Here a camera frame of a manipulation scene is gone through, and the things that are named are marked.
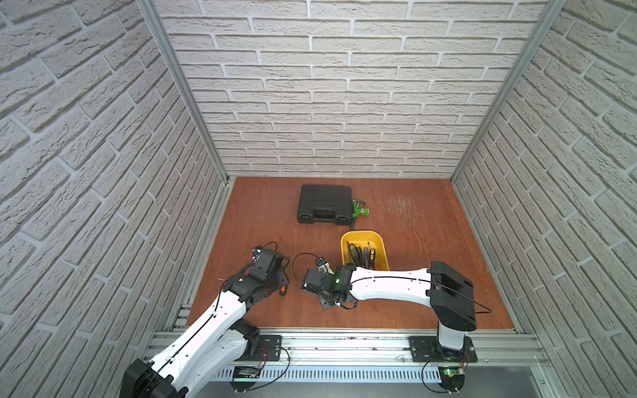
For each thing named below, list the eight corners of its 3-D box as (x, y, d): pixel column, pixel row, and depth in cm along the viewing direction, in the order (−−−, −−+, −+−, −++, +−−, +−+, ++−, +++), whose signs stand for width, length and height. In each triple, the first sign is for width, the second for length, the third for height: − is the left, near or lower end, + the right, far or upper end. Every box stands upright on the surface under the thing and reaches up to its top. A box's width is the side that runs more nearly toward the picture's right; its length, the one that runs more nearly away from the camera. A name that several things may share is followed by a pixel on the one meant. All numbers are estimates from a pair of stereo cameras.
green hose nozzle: (352, 217, 107) (352, 213, 104) (351, 203, 112) (351, 199, 109) (369, 217, 107) (370, 213, 104) (367, 203, 112) (368, 199, 109)
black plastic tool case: (297, 225, 104) (296, 217, 99) (300, 193, 115) (299, 185, 111) (352, 225, 104) (353, 217, 100) (349, 194, 116) (351, 185, 111)
